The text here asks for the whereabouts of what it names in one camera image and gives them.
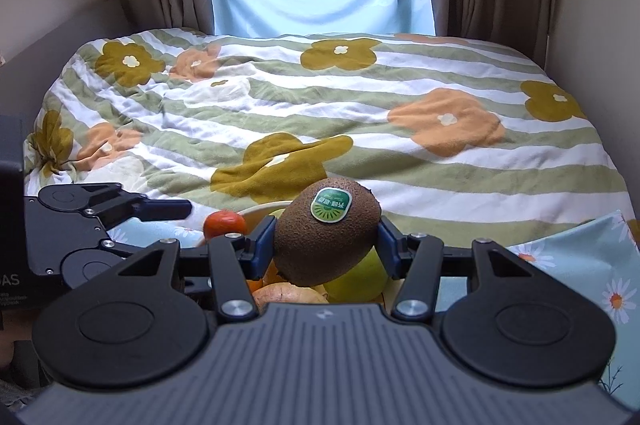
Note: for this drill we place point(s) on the red-orange tomato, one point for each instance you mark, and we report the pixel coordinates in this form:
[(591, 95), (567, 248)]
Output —
[(225, 225)]

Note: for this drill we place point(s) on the cream ceramic bowl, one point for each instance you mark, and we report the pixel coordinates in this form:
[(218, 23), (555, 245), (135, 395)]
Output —
[(262, 208)]

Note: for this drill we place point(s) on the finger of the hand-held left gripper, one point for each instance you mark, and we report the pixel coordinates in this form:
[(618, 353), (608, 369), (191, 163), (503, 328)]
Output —
[(155, 210), (122, 247)]

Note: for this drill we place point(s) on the orange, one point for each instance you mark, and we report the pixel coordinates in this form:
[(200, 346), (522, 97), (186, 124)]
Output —
[(272, 277)]

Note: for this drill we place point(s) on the green apple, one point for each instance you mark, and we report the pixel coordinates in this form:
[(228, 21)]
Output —
[(360, 282)]

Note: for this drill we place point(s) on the kiwi with green sticker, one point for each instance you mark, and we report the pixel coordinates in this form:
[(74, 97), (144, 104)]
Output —
[(325, 250)]

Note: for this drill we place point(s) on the striped floral blanket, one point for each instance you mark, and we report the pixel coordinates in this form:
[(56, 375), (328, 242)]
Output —
[(350, 105)]

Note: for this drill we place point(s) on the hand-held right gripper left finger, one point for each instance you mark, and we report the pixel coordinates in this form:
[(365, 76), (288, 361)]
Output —
[(262, 247)]

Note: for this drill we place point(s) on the light blue daisy tablecloth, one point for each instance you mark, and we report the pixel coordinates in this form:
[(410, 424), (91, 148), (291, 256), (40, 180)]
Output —
[(575, 275)]

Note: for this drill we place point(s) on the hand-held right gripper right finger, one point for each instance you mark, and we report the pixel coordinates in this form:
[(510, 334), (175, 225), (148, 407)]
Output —
[(387, 250)]

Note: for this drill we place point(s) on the grey padded headboard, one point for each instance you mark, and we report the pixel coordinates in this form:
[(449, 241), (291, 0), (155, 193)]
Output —
[(65, 50)]

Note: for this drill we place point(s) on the brown wrinkled apple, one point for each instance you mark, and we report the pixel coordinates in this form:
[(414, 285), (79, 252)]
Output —
[(287, 294)]

